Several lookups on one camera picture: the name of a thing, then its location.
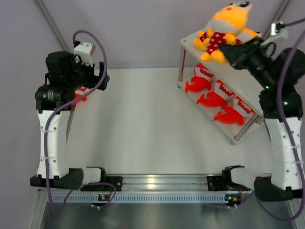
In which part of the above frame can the red shark plush back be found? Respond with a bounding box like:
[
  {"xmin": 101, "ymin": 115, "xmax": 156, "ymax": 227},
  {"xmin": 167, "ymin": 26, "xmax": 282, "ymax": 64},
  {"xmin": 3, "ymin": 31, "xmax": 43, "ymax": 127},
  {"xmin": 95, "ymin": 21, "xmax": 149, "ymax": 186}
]
[{"xmin": 184, "ymin": 63, "xmax": 215, "ymax": 93}]

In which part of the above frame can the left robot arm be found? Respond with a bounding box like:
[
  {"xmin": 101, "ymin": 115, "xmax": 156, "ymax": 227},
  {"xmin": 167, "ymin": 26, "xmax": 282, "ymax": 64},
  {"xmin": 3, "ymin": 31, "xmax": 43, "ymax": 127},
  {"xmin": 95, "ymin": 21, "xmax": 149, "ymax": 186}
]
[{"xmin": 30, "ymin": 51, "xmax": 110, "ymax": 191}]

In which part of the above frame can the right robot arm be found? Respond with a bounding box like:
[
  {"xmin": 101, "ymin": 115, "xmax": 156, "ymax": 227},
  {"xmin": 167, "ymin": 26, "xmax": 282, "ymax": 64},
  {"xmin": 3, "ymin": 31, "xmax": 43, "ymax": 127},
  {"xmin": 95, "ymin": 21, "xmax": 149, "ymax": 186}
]
[{"xmin": 221, "ymin": 38, "xmax": 305, "ymax": 202}]

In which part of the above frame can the red shark plush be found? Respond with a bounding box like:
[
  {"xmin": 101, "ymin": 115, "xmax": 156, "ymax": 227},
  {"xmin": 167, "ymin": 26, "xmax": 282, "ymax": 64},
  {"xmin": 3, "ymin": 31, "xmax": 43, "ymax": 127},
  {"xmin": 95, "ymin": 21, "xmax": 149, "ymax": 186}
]
[
  {"xmin": 72, "ymin": 87, "xmax": 91, "ymax": 106},
  {"xmin": 184, "ymin": 63, "xmax": 215, "ymax": 93},
  {"xmin": 196, "ymin": 80, "xmax": 235, "ymax": 109},
  {"xmin": 213, "ymin": 96, "xmax": 254, "ymax": 126}
]

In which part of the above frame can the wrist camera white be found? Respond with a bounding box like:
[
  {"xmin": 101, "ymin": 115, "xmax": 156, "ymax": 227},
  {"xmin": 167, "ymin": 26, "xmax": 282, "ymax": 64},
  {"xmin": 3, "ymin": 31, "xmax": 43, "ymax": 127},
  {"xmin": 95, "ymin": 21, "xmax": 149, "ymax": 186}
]
[
  {"xmin": 73, "ymin": 41, "xmax": 95, "ymax": 67},
  {"xmin": 260, "ymin": 21, "xmax": 288, "ymax": 47}
]

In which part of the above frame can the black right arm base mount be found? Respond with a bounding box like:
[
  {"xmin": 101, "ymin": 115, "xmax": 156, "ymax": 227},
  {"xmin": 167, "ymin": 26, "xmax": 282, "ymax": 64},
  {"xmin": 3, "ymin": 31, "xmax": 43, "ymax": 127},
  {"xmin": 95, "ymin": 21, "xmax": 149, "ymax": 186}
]
[{"xmin": 207, "ymin": 176, "xmax": 238, "ymax": 191}]

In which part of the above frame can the white two-tier shelf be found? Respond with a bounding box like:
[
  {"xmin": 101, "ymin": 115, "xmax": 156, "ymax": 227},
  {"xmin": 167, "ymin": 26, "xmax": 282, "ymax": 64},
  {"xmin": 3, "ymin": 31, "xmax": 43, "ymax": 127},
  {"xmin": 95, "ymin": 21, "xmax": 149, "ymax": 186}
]
[{"xmin": 177, "ymin": 32, "xmax": 263, "ymax": 145}]

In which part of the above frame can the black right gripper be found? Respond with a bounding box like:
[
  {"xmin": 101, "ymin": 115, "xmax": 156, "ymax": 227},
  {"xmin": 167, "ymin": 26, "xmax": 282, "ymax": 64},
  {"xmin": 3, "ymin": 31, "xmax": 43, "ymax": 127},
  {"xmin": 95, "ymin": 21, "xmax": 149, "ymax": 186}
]
[{"xmin": 219, "ymin": 36, "xmax": 277, "ymax": 89}]

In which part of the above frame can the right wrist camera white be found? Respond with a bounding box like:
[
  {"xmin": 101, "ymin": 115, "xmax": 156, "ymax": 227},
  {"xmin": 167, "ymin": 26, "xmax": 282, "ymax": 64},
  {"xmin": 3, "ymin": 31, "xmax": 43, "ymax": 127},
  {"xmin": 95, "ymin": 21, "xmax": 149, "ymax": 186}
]
[{"xmin": 260, "ymin": 21, "xmax": 288, "ymax": 47}]

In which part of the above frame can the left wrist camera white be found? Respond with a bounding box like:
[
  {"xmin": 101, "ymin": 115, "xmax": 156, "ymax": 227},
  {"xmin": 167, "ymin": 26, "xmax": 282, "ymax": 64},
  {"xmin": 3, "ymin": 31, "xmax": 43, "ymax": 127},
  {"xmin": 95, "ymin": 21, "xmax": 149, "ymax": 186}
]
[{"xmin": 73, "ymin": 41, "xmax": 95, "ymax": 67}]

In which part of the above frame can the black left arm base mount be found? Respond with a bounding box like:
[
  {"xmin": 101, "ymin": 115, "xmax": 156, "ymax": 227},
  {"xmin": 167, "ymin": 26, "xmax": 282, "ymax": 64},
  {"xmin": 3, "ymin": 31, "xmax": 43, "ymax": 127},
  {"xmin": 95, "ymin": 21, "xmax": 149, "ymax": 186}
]
[{"xmin": 81, "ymin": 176, "xmax": 123, "ymax": 192}]

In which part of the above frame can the yellow plush polka-dot front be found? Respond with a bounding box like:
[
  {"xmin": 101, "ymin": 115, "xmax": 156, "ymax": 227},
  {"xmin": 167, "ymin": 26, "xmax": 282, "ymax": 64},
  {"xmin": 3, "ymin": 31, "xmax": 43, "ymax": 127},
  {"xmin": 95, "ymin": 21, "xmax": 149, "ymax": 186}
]
[{"xmin": 201, "ymin": 1, "xmax": 252, "ymax": 63}]

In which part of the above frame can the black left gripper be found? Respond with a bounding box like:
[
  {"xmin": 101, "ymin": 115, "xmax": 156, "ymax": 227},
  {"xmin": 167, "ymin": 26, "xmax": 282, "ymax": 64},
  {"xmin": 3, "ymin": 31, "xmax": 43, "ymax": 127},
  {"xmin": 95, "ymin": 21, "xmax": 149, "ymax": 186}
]
[{"xmin": 66, "ymin": 54, "xmax": 109, "ymax": 92}]

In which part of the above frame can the white slotted cable duct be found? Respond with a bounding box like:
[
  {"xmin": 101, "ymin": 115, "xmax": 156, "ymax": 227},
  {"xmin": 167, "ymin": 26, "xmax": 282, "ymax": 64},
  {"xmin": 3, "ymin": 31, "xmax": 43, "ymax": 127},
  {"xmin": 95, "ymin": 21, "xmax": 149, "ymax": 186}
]
[{"xmin": 66, "ymin": 193, "xmax": 240, "ymax": 204}]

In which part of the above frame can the yellow plush polka-dot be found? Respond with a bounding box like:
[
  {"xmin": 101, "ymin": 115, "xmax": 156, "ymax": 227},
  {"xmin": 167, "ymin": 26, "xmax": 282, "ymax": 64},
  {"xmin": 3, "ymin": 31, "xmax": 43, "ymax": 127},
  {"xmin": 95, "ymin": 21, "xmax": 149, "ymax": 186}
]
[
  {"xmin": 235, "ymin": 28, "xmax": 262, "ymax": 44},
  {"xmin": 193, "ymin": 31, "xmax": 210, "ymax": 51},
  {"xmin": 201, "ymin": 1, "xmax": 252, "ymax": 63}
]

